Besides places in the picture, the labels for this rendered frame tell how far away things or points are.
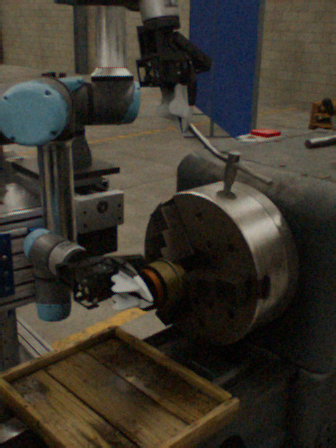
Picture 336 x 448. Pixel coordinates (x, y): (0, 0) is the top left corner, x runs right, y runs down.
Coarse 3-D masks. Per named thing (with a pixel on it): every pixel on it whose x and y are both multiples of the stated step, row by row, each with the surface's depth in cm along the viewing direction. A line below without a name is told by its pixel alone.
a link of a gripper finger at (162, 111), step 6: (162, 90) 110; (168, 90) 111; (174, 90) 111; (162, 96) 110; (168, 96) 111; (174, 96) 110; (162, 102) 110; (168, 102) 111; (156, 108) 109; (162, 108) 110; (156, 114) 109; (162, 114) 110; (168, 114) 110; (174, 120) 112; (180, 120) 111; (180, 126) 111; (180, 132) 111
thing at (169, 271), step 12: (156, 264) 103; (168, 264) 103; (144, 276) 99; (156, 276) 100; (168, 276) 101; (180, 276) 102; (156, 288) 99; (168, 288) 100; (180, 288) 102; (156, 300) 99; (168, 300) 101; (180, 300) 103
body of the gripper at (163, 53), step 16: (144, 32) 104; (160, 32) 105; (144, 48) 106; (160, 48) 105; (176, 48) 108; (144, 64) 109; (160, 64) 103; (176, 64) 106; (144, 80) 108; (160, 80) 104; (176, 80) 105
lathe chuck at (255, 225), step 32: (192, 192) 107; (192, 224) 108; (224, 224) 102; (256, 224) 102; (192, 256) 116; (224, 256) 104; (256, 256) 99; (192, 320) 115; (224, 320) 108; (256, 320) 103
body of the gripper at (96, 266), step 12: (72, 252) 109; (84, 252) 110; (60, 264) 107; (72, 264) 107; (84, 264) 103; (96, 264) 104; (108, 264) 104; (60, 276) 107; (72, 276) 103; (84, 276) 101; (96, 276) 100; (108, 276) 103; (72, 288) 104; (84, 288) 104; (96, 288) 101; (108, 288) 103; (96, 300) 102
